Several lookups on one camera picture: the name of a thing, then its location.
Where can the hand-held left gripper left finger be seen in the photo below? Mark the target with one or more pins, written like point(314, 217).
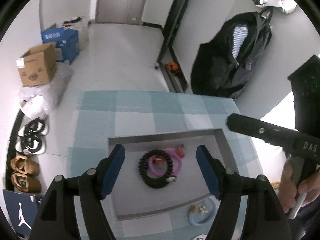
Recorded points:
point(113, 172)

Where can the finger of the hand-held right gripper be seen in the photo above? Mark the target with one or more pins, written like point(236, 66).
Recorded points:
point(260, 130)

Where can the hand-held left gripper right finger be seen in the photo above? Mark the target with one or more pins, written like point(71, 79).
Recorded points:
point(208, 172)

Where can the grey cardboard box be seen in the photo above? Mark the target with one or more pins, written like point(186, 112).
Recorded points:
point(125, 205)

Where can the person's right hand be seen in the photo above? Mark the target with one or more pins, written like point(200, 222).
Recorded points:
point(286, 190)

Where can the black jacket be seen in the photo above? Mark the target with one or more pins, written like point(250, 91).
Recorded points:
point(220, 75)

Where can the black and white sneaker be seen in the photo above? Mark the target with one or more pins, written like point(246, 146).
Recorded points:
point(35, 127)
point(30, 143)

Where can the striped shirt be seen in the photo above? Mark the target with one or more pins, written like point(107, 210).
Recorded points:
point(238, 40)

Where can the pile of white plastic bags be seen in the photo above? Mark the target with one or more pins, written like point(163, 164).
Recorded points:
point(50, 95)

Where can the navy shoe box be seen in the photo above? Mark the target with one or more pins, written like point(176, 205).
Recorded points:
point(17, 205)

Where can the small orange object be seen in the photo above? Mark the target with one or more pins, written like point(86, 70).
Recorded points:
point(172, 65)

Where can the brown cardboard box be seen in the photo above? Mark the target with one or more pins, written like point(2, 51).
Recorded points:
point(37, 72)

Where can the blue cardboard box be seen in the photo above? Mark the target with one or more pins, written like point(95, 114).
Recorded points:
point(71, 47)

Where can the black metal rack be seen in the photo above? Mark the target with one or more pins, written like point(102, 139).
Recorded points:
point(175, 22)

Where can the white plastic bag with shoes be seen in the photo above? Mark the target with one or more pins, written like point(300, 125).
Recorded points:
point(83, 30)

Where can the grey door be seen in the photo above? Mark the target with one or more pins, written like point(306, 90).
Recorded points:
point(120, 0)

